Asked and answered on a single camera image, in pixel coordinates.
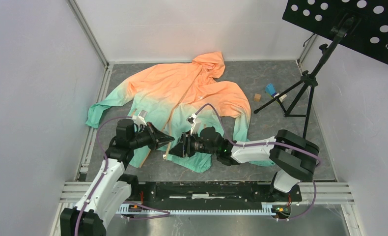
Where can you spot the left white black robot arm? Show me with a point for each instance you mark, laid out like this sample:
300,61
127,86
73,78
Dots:
93,212

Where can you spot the small wooden cube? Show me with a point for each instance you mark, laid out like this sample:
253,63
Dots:
257,97

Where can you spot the blue block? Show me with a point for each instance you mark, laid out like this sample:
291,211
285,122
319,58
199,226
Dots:
270,90

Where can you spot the orange and mint hooded jacket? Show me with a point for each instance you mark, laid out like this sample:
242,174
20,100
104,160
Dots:
171,92

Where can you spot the black perforated tray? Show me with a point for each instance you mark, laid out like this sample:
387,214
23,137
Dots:
363,23

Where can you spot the white slotted cable duct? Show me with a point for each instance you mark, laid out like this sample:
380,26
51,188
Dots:
125,209

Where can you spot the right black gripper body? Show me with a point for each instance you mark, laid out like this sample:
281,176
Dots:
194,143

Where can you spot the black tripod stand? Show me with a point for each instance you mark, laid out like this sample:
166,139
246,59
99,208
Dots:
308,79

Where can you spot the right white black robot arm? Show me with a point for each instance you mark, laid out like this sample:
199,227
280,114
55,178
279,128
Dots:
296,157

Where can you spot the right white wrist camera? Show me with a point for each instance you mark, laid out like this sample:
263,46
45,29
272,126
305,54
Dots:
194,122

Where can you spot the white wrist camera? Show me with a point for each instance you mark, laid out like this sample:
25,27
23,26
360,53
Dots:
194,122
140,118

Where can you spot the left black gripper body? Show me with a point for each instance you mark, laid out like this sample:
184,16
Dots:
145,138

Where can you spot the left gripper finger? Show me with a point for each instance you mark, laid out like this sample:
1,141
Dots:
159,145
156,136

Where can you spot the small white block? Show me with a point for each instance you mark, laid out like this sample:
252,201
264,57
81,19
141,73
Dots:
281,98

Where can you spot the aluminium frame rail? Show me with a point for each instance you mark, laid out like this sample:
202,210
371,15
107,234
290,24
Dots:
326,193

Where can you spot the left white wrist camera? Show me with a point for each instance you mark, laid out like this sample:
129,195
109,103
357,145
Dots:
140,118

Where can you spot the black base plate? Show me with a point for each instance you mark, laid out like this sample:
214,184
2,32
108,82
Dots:
211,195

